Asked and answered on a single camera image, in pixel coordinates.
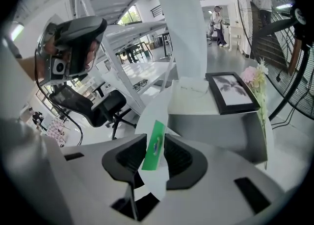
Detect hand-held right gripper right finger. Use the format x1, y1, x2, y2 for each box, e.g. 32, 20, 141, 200
163, 132, 209, 191

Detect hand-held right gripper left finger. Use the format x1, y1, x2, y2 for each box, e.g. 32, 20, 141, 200
101, 133, 160, 222

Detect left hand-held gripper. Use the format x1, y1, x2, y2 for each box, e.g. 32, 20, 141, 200
34, 15, 108, 87

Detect person's left forearm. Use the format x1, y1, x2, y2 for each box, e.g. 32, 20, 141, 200
18, 54, 52, 82

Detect person's left hand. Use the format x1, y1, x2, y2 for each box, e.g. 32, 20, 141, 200
45, 39, 100, 71

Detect black office chair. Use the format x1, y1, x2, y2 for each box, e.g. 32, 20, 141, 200
48, 83, 137, 142

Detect ceiling light strip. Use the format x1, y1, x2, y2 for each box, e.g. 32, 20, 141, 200
9, 21, 26, 41

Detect white desk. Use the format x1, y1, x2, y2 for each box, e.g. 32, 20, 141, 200
102, 60, 178, 102

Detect black eyeglasses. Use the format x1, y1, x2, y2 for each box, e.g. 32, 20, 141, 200
132, 78, 149, 92

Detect pale artificial flowers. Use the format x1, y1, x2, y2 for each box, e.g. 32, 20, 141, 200
239, 56, 270, 171

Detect white cabinet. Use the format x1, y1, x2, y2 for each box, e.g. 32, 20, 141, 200
228, 22, 243, 53

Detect dark staircase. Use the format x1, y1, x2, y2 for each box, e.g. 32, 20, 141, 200
249, 0, 303, 73

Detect large black floor fan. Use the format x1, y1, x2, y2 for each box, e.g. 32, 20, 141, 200
235, 0, 314, 127

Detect white perforated shelf frame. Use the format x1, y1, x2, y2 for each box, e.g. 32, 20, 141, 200
70, 0, 178, 112

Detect black cable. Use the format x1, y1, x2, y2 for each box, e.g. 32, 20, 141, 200
33, 47, 84, 147

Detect black picture frame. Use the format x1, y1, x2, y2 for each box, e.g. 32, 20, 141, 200
205, 71, 261, 116

